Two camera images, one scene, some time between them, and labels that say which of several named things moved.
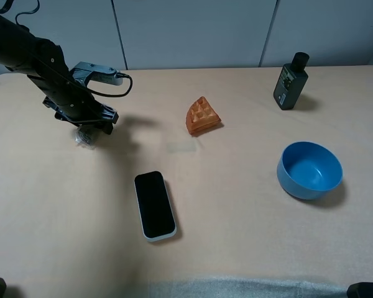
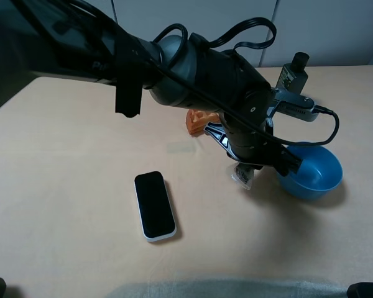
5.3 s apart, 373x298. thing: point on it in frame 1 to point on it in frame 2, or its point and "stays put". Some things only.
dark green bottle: x=291 y=82 stays put
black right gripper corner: x=367 y=290 stays put
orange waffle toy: x=201 y=115 stays put
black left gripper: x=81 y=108 to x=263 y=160
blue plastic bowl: x=308 y=170 stays put
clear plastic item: x=86 y=136 to x=244 y=174
